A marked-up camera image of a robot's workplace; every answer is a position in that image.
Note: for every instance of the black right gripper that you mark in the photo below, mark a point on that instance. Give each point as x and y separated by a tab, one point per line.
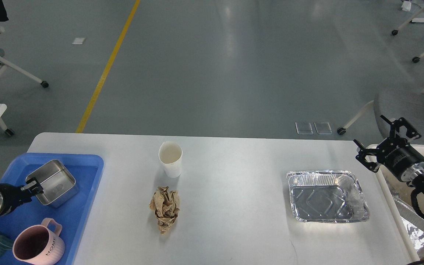
395	152

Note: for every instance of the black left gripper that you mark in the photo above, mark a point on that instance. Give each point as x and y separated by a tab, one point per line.
12	196

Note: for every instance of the stainless steel tray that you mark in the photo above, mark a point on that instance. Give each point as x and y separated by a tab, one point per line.
58	183

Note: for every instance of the pink mug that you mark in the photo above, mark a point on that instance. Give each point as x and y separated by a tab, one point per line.
40	244

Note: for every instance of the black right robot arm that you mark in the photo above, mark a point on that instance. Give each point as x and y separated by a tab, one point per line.
417	194

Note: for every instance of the blue plastic tray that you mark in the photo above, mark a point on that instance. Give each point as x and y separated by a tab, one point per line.
72	215

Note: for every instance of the aluminium foil tray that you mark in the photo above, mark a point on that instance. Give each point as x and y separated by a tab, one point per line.
327	196

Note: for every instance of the white bin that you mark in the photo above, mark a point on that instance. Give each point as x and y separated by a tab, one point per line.
409	225

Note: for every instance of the crumpled brown paper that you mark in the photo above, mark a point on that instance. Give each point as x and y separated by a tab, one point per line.
165	204

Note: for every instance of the white paper cup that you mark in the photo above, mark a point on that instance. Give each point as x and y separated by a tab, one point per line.
170	156

